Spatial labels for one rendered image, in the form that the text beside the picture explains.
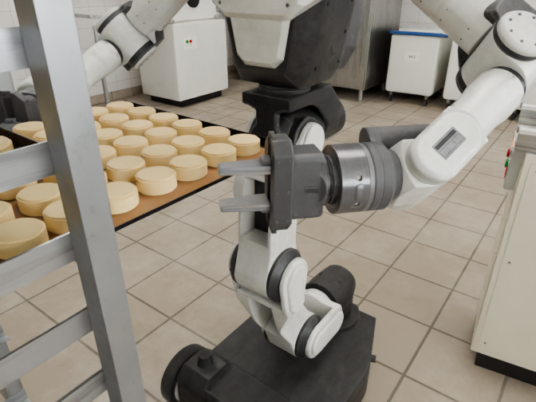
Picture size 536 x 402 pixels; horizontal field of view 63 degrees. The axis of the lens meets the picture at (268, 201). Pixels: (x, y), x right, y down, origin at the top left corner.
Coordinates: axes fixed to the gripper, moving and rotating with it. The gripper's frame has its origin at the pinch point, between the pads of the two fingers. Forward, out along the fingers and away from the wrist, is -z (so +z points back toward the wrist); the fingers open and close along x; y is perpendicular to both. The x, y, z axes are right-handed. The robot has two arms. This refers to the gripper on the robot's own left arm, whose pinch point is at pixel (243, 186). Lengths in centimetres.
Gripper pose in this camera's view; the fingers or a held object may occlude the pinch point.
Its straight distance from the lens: 53.4
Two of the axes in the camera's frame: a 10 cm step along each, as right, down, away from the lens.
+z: 9.8, -0.8, 1.9
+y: 2.0, 4.4, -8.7
